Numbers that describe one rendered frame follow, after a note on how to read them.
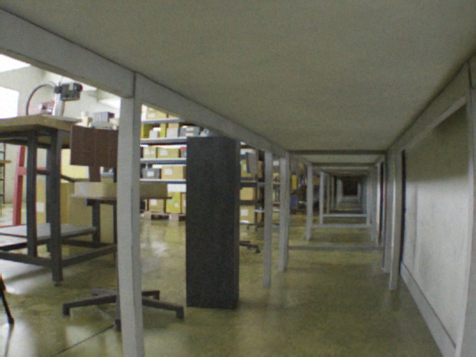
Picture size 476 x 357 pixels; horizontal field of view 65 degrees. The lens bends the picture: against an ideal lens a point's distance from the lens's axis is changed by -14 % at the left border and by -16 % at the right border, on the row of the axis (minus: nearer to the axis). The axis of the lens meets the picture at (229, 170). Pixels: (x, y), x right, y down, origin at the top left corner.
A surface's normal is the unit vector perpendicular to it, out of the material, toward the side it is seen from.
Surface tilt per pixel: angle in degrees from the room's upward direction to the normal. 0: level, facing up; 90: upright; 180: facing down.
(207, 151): 90
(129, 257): 90
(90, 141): 90
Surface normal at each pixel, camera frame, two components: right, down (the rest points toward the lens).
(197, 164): -0.13, -0.04
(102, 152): 0.66, -0.02
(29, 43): 0.96, 0.00
